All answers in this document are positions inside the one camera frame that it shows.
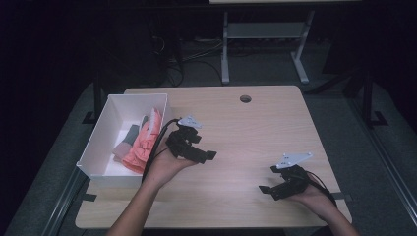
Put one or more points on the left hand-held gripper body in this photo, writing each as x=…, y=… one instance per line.
x=182, y=142

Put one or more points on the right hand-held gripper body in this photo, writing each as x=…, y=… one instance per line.
x=293, y=182

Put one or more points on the pink padded ski glove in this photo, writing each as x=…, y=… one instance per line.
x=146, y=141

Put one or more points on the grey fingerless knit glove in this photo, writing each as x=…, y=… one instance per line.
x=126, y=144

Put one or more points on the white box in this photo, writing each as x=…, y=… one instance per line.
x=98, y=147

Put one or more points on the person's right hand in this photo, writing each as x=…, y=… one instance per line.
x=314, y=198

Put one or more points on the person's left hand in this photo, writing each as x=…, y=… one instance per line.
x=165, y=167

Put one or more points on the black tape strip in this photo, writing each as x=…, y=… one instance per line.
x=89, y=197
x=345, y=196

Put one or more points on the black metal stand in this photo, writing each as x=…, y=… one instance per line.
x=369, y=98
x=96, y=98

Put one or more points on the grey metal stand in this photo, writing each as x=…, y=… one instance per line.
x=265, y=31

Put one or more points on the metal floor rail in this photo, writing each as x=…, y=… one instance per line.
x=62, y=203
x=387, y=164

